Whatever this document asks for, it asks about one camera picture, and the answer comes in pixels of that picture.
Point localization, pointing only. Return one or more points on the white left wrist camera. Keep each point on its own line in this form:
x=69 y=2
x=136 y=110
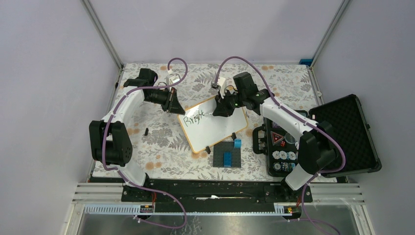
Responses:
x=172 y=78

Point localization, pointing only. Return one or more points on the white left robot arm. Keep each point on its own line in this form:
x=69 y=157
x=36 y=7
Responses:
x=109 y=138

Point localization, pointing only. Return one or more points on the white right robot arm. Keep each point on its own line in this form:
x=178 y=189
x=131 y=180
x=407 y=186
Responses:
x=291 y=126

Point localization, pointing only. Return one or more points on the dark grey brick baseplate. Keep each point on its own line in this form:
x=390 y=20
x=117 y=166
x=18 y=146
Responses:
x=226 y=146

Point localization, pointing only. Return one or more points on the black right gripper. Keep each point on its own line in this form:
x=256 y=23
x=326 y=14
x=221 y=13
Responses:
x=222 y=109

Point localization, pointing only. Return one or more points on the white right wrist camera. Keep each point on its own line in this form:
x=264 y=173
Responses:
x=220 y=85

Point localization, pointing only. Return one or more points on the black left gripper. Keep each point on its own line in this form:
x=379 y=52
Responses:
x=172 y=104

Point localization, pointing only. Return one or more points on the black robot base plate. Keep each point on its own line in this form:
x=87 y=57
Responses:
x=211 y=196

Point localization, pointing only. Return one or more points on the yellow framed whiteboard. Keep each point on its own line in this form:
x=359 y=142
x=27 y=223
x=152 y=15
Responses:
x=202 y=131

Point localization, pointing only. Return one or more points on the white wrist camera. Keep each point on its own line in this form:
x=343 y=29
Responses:
x=220 y=85
x=172 y=78

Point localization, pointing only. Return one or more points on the black poker chip case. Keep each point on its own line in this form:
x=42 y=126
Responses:
x=344 y=120

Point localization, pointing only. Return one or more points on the light blue toy brick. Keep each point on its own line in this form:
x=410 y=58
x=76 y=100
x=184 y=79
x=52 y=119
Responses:
x=237 y=143

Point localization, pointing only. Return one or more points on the blue corner bracket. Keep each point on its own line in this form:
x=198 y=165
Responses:
x=307 y=62

